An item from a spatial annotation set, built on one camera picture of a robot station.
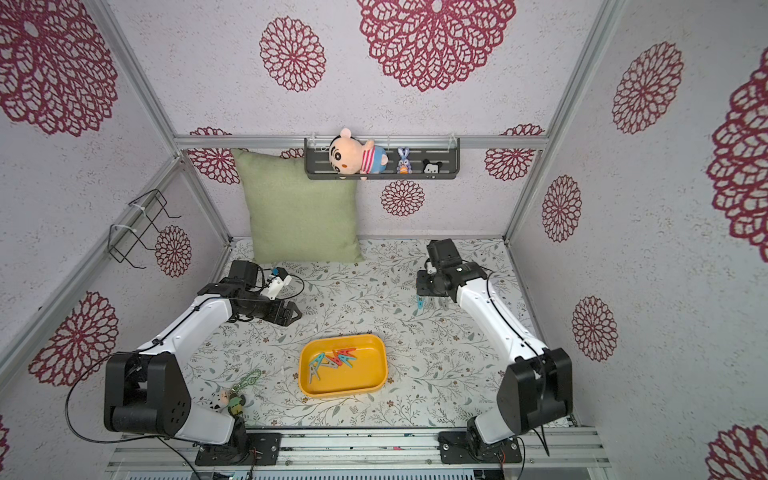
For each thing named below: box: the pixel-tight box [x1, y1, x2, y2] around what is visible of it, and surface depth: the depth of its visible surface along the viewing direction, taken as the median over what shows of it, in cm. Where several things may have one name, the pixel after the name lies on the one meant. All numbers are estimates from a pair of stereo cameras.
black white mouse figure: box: [422, 158, 443, 179], surface depth 94 cm
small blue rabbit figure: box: [396, 146, 413, 175], surface depth 93 cm
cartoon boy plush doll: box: [329, 128, 389, 180], surface depth 87 cm
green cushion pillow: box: [232, 148, 364, 264], surface depth 99 cm
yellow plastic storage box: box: [299, 334, 388, 398], surface depth 88 cm
